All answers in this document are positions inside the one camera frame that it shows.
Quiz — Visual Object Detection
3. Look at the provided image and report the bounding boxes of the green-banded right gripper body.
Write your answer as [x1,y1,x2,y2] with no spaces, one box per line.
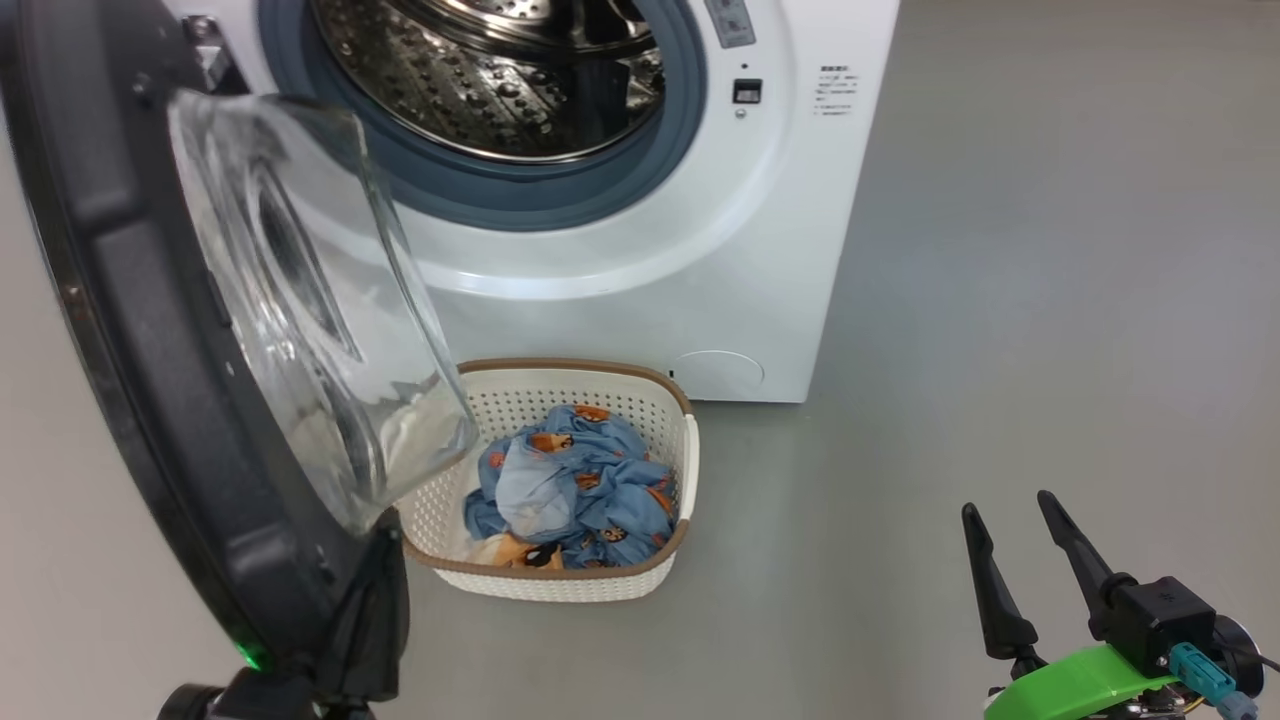
[985,645,1196,720]

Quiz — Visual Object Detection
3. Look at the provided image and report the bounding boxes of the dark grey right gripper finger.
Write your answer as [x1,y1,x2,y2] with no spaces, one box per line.
[962,503,1046,679]
[1037,490,1138,641]

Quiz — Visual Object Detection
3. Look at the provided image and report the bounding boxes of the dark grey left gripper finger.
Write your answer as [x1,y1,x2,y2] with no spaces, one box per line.
[320,515,409,701]

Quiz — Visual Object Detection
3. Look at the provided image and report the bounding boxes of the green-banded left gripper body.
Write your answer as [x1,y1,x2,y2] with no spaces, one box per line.
[215,645,401,720]

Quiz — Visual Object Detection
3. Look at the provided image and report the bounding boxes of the blue bear-print elastic-waist pants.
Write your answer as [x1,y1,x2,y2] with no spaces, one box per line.
[520,403,681,571]

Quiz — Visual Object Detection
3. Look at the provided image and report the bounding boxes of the black washing machine door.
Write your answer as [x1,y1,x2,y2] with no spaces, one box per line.
[0,0,481,691]

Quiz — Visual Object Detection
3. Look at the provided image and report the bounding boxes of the white Hisense washing machine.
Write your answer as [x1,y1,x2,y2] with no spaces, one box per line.
[160,0,901,404]

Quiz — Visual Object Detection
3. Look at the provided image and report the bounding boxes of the grey rubber door gasket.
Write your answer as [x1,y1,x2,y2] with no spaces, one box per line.
[258,0,709,233]

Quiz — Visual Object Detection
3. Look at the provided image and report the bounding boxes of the stainless steel washing machine drum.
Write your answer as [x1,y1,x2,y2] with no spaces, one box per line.
[310,0,669,163]

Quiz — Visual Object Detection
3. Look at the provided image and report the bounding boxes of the cream perforated laundry basket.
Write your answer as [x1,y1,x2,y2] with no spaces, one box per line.
[395,358,701,604]

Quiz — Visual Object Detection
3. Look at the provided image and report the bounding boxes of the round white filter cover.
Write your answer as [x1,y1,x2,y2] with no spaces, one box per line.
[672,350,766,401]

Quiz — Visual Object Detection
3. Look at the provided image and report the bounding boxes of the printed warning text label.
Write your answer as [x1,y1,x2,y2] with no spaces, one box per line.
[815,65,856,119]

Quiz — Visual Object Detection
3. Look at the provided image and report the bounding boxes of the teal right camera connector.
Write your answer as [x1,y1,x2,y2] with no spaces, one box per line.
[1168,643,1261,720]

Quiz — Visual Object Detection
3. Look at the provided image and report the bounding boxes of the thin black right camera cable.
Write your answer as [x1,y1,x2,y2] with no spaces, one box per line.
[1215,640,1280,673]

